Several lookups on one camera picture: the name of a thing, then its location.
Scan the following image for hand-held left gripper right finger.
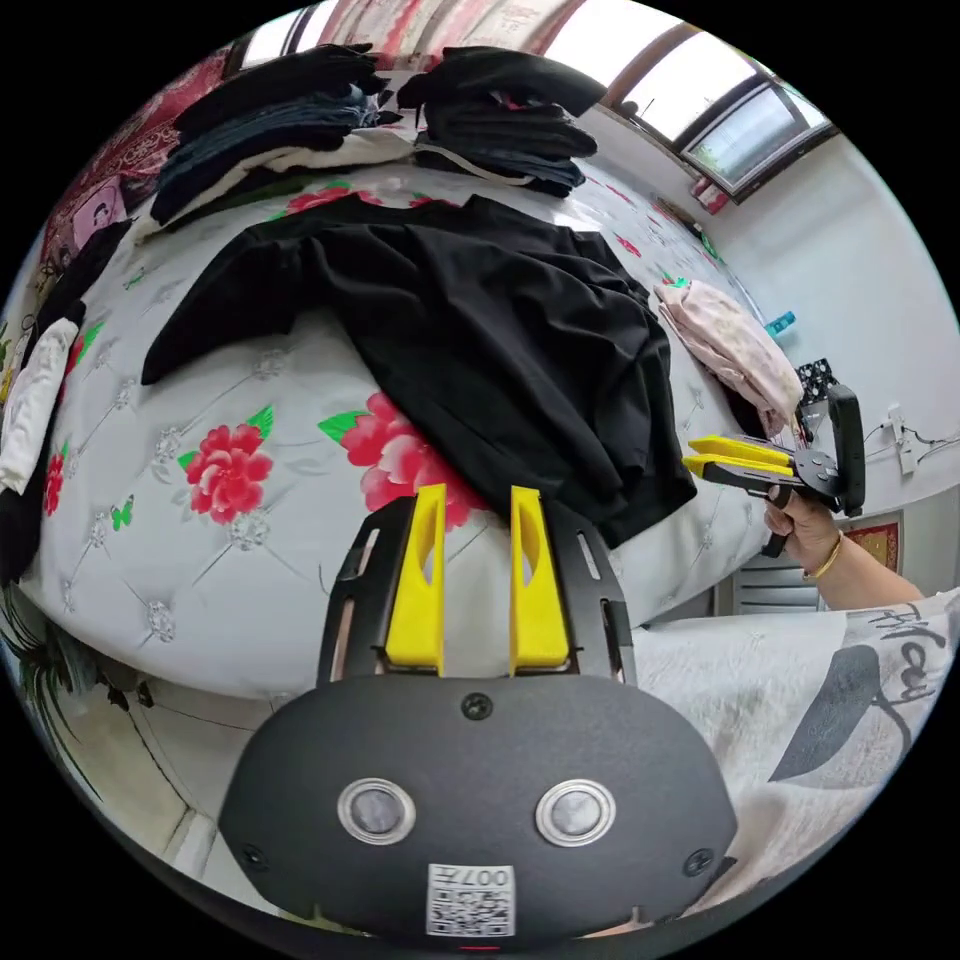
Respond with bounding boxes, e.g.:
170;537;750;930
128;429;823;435
509;485;571;677

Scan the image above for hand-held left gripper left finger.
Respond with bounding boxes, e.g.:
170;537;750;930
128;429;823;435
385;483;448;677

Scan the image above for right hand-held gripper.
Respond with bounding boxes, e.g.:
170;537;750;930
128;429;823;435
681;433;849;561

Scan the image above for person's right forearm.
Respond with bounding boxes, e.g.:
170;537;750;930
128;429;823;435
803;530;925;615

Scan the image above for black short sleeve shirt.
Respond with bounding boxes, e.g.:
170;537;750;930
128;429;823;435
140;194;700;550

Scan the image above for person's right hand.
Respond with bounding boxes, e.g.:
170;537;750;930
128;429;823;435
763;491;843;580

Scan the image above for pink flowered folded cloth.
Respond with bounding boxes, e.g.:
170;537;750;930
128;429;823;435
652;278;805;438

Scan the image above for bed with flowered quilt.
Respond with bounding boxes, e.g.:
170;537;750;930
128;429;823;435
0;153;815;708

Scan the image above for person's body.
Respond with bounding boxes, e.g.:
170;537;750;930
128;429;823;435
629;583;960;905

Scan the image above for window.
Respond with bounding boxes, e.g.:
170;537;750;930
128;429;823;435
604;20;843;205

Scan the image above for pile of clothes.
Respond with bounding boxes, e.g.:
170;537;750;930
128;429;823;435
148;42;416;226
395;45;610;201
0;217;138;588

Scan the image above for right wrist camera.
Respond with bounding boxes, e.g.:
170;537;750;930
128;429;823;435
824;383;868;519

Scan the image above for white wall socket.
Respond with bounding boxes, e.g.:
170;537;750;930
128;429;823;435
884;403;922;475

